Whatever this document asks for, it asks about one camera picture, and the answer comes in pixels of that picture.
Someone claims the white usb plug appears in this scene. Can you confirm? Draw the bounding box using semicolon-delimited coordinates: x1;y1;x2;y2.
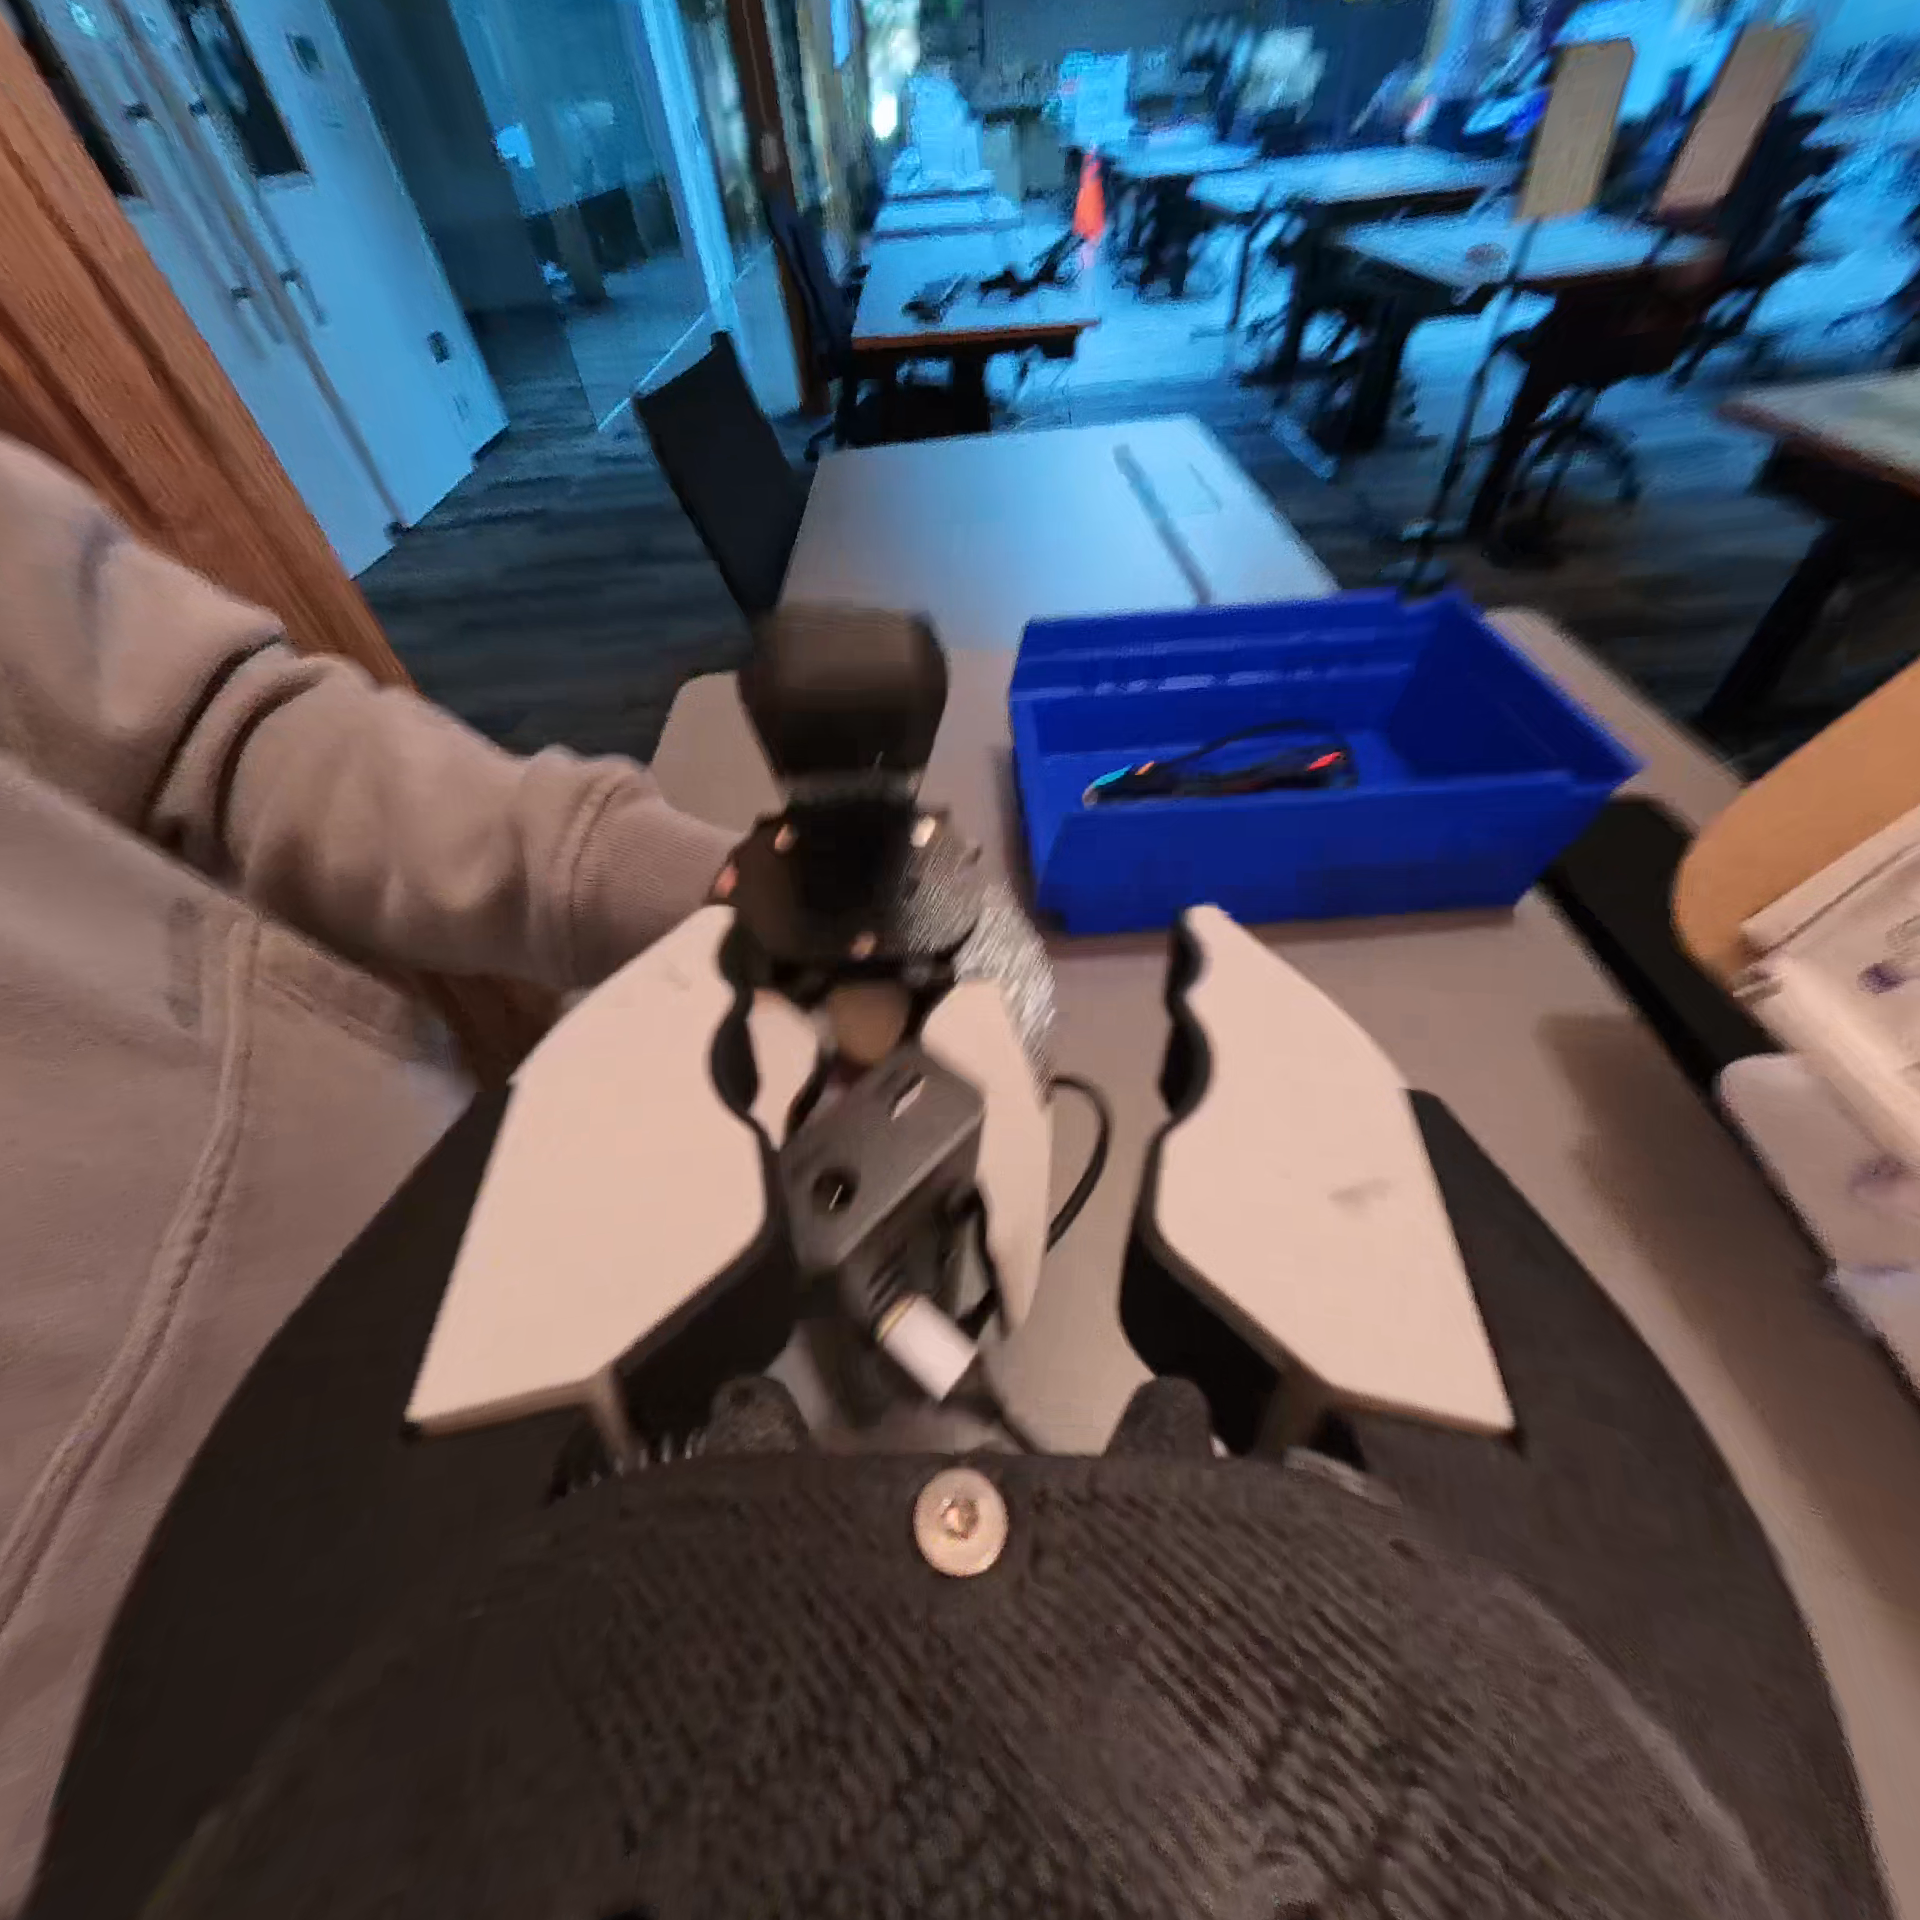
873;1293;982;1402

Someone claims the white double door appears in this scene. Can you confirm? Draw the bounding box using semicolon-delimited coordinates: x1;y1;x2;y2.
23;0;513;576

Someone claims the black cable bundle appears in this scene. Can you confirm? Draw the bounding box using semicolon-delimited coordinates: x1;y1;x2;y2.
1080;725;1362;812

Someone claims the wooden board on stand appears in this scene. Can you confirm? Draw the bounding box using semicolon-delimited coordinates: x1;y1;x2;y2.
1511;37;1642;224
1655;19;1816;224

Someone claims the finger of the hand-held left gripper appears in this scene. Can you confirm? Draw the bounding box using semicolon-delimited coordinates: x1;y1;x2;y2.
929;979;1057;1325
745;991;829;1149

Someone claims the black office chair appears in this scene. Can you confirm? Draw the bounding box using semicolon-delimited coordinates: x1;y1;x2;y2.
631;331;817;620

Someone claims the blue plastic bin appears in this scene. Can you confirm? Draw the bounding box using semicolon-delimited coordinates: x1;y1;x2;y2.
1008;588;1643;934

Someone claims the curved wooden chair back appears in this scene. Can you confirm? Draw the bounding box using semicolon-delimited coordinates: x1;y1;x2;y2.
1669;701;1920;981

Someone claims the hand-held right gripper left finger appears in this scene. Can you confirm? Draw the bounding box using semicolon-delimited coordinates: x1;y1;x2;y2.
406;904;801;1451

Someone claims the white plastic container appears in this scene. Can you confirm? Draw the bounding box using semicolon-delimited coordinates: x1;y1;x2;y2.
1715;847;1920;1404

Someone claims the person's left forearm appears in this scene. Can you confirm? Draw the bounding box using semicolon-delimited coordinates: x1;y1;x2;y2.
143;599;753;995

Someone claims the wooden desk with black legs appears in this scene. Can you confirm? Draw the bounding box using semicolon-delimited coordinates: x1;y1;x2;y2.
1329;208;1731;530

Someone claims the grey folding table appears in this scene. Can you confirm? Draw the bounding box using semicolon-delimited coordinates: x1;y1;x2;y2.
778;416;1339;620

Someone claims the dark grey usb hub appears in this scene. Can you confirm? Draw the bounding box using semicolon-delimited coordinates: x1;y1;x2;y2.
778;1047;999;1325

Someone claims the wooden door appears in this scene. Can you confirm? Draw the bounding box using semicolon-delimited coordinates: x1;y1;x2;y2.
0;23;415;693

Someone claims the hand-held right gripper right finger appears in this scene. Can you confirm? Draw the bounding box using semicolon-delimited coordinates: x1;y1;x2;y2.
1136;904;1519;1451

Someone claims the wooden desk with black items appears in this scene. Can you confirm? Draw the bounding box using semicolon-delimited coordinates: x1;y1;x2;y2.
849;222;1107;442

